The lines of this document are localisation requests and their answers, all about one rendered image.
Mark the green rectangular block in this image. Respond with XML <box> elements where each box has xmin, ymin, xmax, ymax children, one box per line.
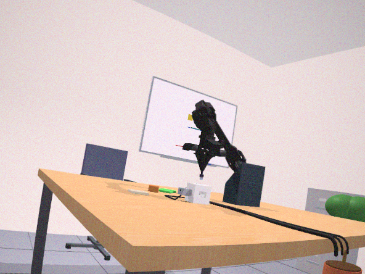
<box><xmin>158</xmin><ymin>188</ymin><xmax>176</xmax><ymax>193</ymax></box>

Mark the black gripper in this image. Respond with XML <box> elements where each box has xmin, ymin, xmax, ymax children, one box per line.
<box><xmin>182</xmin><ymin>133</ymin><xmax>227</xmax><ymax>171</ymax></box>

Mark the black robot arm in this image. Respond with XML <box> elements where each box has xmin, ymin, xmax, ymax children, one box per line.
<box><xmin>192</xmin><ymin>100</ymin><xmax>247</xmax><ymax>172</ymax></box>

